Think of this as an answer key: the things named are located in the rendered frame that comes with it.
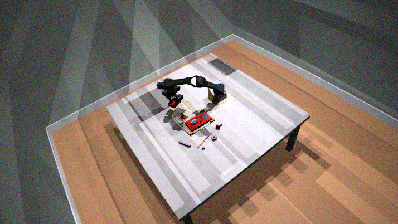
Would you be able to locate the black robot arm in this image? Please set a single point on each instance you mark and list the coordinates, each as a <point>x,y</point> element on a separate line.
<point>170,84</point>

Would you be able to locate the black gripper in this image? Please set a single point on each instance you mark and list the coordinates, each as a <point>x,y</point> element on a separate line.
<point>171,93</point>

